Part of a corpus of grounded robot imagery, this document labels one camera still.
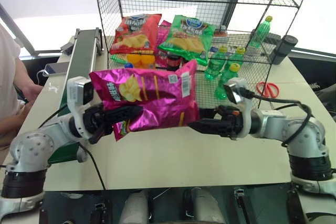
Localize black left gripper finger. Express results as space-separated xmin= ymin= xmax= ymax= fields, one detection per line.
xmin=108 ymin=105 xmax=144 ymax=128
xmin=87 ymin=121 xmax=112 ymax=145

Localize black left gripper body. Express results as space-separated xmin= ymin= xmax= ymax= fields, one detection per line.
xmin=83 ymin=103 xmax=116 ymax=135

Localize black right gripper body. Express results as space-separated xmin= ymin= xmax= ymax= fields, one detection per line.
xmin=216 ymin=106 xmax=245 ymax=140

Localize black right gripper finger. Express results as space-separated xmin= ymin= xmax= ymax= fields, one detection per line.
xmin=187 ymin=119 xmax=226 ymax=137
xmin=198 ymin=107 xmax=220 ymax=120

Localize magenta potato chip bag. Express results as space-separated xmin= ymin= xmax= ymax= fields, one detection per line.
xmin=89 ymin=59 xmax=201 ymax=142

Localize green belt conveyor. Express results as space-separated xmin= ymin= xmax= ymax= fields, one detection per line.
xmin=48 ymin=27 xmax=104 ymax=165

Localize grey conveyor control box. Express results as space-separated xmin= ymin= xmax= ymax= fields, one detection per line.
xmin=60 ymin=41 xmax=76 ymax=56

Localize small red item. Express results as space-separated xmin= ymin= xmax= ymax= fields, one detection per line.
xmin=215 ymin=25 xmax=228 ymax=38

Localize green bottle yellow cap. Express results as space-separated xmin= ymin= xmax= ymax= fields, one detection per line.
xmin=214 ymin=63 xmax=240 ymax=101
xmin=226 ymin=47 xmax=246 ymax=68
xmin=204 ymin=46 xmax=228 ymax=81
xmin=248 ymin=15 xmax=274 ymax=49

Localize orange drink bottle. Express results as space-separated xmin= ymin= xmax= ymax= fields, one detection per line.
xmin=140 ymin=54 xmax=156 ymax=70
xmin=127 ymin=54 xmax=143 ymax=69

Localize dark cola bottle red label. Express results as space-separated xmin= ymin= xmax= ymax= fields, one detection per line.
xmin=165 ymin=54 xmax=184 ymax=72

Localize grey power bank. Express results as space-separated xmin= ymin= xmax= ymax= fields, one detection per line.
xmin=43 ymin=62 xmax=69 ymax=77

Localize red potato chip bag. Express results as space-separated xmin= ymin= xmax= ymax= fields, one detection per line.
xmin=109 ymin=14 xmax=163 ymax=56

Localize green potato chip bag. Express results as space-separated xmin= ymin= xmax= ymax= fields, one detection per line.
xmin=157 ymin=14 xmax=217 ymax=67

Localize white rounded shape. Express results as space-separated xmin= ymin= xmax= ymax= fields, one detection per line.
xmin=120 ymin=190 xmax=150 ymax=224
xmin=183 ymin=187 xmax=227 ymax=224

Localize magenta snack bag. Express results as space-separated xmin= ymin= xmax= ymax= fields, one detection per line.
xmin=156 ymin=19 xmax=172 ymax=49

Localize black cylinder speaker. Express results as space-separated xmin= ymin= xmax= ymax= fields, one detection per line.
xmin=268 ymin=35 xmax=299 ymax=66

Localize person in white shirt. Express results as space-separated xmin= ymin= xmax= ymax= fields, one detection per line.
xmin=0 ymin=23 xmax=44 ymax=143

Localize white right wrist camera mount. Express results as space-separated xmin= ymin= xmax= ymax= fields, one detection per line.
xmin=223 ymin=78 xmax=253 ymax=138

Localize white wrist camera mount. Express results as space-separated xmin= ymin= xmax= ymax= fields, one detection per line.
xmin=223 ymin=78 xmax=253 ymax=138
xmin=66 ymin=76 xmax=94 ymax=140

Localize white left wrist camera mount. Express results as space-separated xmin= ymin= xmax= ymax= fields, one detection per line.
xmin=66 ymin=76 xmax=94 ymax=140

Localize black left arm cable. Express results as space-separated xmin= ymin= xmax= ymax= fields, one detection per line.
xmin=39 ymin=103 xmax=106 ymax=191

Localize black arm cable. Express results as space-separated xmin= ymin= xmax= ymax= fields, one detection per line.
xmin=39 ymin=103 xmax=106 ymax=191
xmin=243 ymin=89 xmax=313 ymax=147

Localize red handled scissors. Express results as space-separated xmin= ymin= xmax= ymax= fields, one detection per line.
xmin=256 ymin=81 xmax=280 ymax=98

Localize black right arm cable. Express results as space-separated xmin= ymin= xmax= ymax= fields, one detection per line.
xmin=243 ymin=89 xmax=313 ymax=147

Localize white charging cable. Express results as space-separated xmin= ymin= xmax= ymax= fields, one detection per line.
xmin=36 ymin=69 xmax=48 ymax=86

